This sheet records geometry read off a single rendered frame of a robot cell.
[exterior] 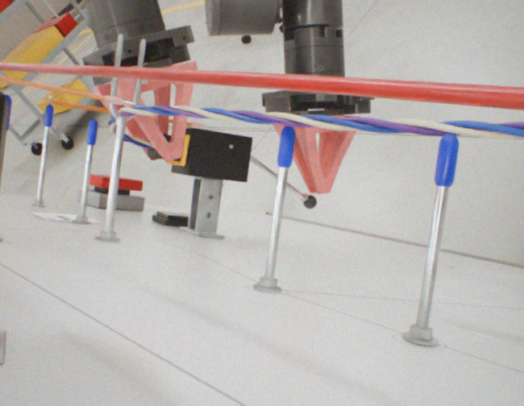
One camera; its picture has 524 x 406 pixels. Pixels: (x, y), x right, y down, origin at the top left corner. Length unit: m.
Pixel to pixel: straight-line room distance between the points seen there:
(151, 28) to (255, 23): 0.11
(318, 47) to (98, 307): 0.37
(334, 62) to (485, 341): 0.34
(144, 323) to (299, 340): 0.06
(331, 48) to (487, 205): 1.49
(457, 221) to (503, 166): 0.26
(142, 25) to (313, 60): 0.16
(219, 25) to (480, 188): 1.61
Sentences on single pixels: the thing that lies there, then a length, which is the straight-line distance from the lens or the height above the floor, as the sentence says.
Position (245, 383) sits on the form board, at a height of 1.24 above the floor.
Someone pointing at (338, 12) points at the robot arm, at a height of 1.16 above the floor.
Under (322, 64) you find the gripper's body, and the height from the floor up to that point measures 1.14.
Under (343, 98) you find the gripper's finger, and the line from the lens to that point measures 0.56.
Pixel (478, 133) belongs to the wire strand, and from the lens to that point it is 0.25.
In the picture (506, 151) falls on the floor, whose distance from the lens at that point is 2.18.
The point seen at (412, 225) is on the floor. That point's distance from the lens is 2.05.
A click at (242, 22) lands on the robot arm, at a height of 1.20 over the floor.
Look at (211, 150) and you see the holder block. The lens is 0.51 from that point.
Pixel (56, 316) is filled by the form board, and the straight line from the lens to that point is 0.23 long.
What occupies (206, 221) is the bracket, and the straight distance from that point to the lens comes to 0.52.
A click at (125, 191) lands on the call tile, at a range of 0.69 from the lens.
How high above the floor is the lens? 1.37
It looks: 33 degrees down
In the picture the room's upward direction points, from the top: 36 degrees counter-clockwise
